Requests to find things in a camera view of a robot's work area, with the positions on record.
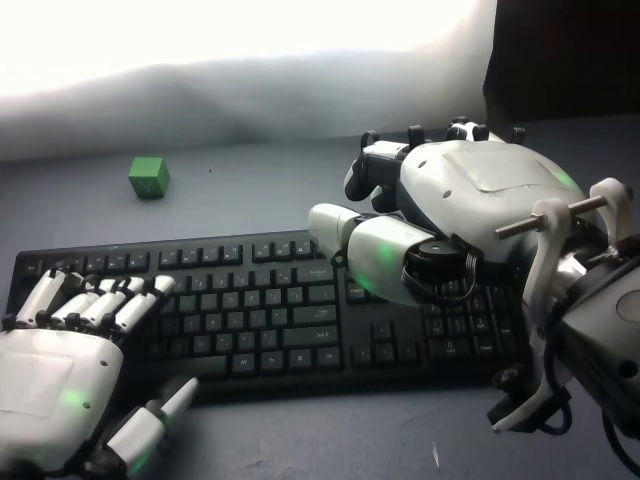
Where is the black computer keyboard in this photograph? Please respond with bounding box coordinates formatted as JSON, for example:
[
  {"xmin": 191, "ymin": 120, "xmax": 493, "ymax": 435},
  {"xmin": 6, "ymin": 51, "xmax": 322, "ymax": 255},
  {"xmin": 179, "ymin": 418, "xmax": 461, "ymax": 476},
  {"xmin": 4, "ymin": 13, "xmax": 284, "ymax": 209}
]
[{"xmin": 7, "ymin": 229, "xmax": 539, "ymax": 406}]

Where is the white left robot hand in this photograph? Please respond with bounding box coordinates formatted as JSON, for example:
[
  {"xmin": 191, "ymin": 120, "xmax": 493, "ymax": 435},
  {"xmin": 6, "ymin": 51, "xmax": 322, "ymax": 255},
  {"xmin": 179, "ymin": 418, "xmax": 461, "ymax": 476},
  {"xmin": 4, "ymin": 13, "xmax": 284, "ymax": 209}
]
[{"xmin": 0, "ymin": 264, "xmax": 201, "ymax": 479}]

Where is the green cube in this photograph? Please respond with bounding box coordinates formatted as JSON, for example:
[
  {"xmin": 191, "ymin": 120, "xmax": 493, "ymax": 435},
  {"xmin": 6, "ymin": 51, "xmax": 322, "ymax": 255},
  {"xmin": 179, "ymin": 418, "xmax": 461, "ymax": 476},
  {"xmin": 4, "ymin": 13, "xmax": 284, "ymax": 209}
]
[{"xmin": 127, "ymin": 155, "xmax": 171, "ymax": 200}]

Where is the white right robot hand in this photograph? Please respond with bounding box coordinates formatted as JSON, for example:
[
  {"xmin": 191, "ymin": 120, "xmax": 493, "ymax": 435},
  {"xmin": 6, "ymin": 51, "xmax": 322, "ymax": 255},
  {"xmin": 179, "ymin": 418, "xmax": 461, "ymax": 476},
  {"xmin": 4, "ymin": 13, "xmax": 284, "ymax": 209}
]
[{"xmin": 307, "ymin": 117, "xmax": 591, "ymax": 307}]

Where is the black panel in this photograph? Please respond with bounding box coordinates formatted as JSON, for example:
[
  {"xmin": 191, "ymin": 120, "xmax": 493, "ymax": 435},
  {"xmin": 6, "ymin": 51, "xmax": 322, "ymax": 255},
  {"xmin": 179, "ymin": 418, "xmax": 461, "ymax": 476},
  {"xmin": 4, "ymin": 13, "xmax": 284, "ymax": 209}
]
[{"xmin": 481, "ymin": 0, "xmax": 640, "ymax": 124}]

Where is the grey table cloth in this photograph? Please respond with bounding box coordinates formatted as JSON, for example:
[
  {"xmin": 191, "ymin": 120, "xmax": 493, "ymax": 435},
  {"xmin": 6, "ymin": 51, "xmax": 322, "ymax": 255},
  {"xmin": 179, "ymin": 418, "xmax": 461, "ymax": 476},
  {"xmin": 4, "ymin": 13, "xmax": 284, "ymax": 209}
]
[{"xmin": 0, "ymin": 117, "xmax": 640, "ymax": 480}]

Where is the white sheet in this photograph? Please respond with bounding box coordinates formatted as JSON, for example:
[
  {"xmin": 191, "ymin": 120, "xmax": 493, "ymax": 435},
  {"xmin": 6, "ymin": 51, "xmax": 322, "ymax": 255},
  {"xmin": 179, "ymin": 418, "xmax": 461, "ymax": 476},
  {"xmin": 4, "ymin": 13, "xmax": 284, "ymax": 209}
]
[{"xmin": 0, "ymin": 0, "xmax": 497, "ymax": 165}]

